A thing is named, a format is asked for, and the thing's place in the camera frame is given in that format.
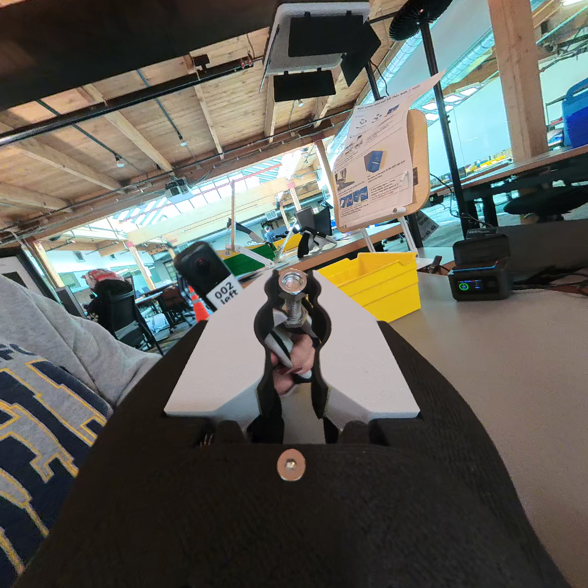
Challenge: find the black cable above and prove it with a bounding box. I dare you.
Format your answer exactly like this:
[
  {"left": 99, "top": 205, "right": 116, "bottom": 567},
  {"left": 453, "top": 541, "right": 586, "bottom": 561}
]
[{"left": 510, "top": 269, "right": 588, "bottom": 296}]

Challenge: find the black white device on stand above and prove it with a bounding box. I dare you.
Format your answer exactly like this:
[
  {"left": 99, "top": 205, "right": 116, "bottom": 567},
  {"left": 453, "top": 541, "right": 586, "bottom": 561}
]
[{"left": 297, "top": 227, "right": 339, "bottom": 259}]

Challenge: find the black label card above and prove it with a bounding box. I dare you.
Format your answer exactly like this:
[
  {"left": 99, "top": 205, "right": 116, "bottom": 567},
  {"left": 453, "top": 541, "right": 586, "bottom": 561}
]
[{"left": 415, "top": 211, "right": 440, "bottom": 243}]

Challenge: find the printed instruction sheet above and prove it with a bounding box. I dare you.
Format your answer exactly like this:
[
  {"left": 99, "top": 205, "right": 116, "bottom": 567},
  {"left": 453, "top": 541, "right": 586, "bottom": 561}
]
[{"left": 331, "top": 69, "right": 447, "bottom": 231}]

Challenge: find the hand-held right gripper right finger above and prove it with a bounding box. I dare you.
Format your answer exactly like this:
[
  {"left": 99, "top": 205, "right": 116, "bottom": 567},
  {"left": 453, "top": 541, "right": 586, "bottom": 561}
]
[{"left": 307, "top": 270, "right": 421, "bottom": 432}]

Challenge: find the blue plastic bin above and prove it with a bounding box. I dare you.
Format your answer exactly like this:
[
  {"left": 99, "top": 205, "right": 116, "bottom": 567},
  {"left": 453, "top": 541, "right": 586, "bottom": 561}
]
[{"left": 562, "top": 77, "right": 588, "bottom": 149}]

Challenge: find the person's left hand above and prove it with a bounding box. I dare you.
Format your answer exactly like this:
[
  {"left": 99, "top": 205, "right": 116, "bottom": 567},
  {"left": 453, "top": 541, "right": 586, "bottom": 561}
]
[{"left": 270, "top": 334, "right": 319, "bottom": 397}]

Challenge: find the white jointed stand arm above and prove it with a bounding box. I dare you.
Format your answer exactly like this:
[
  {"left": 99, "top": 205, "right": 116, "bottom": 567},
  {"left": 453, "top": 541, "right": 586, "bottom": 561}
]
[{"left": 226, "top": 179, "right": 277, "bottom": 268}]

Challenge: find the white panel with black plates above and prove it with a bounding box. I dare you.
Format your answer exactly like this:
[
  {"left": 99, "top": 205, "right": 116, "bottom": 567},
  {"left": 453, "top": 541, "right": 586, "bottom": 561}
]
[{"left": 259, "top": 2, "right": 382, "bottom": 104}]

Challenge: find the yellow plastic bin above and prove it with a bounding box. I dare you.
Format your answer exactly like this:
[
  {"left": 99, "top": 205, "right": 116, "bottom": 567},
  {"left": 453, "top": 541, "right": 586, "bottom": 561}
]
[{"left": 317, "top": 251, "right": 422, "bottom": 323}]

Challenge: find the black office chair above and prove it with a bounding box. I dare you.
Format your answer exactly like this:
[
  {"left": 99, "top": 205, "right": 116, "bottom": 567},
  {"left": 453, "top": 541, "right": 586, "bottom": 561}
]
[
  {"left": 93, "top": 277, "right": 164, "bottom": 355},
  {"left": 503, "top": 184, "right": 588, "bottom": 224}
]

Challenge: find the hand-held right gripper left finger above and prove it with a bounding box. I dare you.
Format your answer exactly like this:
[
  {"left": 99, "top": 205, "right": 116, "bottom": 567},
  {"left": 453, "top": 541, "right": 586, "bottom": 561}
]
[{"left": 164, "top": 270, "right": 280, "bottom": 430}]

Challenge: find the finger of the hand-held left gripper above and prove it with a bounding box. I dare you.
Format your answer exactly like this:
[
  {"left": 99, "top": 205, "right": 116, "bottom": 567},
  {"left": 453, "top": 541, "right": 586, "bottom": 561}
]
[
  {"left": 271, "top": 309, "right": 297, "bottom": 368},
  {"left": 296, "top": 324, "right": 321, "bottom": 382}
]

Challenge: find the wooden desk with black frame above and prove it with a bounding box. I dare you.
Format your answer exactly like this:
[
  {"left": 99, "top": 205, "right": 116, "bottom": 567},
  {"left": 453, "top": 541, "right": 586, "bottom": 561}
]
[{"left": 431, "top": 145, "right": 588, "bottom": 227}]

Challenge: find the silver hex bolt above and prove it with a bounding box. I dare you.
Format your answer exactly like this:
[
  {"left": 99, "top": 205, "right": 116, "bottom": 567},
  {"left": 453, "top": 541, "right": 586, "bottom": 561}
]
[{"left": 278, "top": 269, "right": 307, "bottom": 314}]

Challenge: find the black power station with display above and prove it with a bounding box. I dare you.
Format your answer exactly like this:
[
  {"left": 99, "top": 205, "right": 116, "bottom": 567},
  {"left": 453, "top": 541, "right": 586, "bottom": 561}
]
[{"left": 447, "top": 262, "right": 514, "bottom": 302}]

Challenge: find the green plastic bin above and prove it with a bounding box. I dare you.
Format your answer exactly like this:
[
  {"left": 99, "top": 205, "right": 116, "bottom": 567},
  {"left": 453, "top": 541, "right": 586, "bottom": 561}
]
[{"left": 216, "top": 241, "right": 277, "bottom": 277}]

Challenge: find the orange traffic cone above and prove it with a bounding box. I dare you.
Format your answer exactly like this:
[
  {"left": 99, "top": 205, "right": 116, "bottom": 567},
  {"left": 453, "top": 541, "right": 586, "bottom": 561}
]
[{"left": 189, "top": 285, "right": 210, "bottom": 322}]

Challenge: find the wooden pillar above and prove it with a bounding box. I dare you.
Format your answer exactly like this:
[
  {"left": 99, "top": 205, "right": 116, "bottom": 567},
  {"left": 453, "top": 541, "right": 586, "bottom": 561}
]
[{"left": 487, "top": 0, "right": 550, "bottom": 162}]

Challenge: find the person's left forearm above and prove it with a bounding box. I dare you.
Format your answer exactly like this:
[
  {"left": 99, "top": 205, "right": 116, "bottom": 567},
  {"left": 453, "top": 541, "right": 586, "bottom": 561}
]
[{"left": 0, "top": 273, "right": 164, "bottom": 407}]

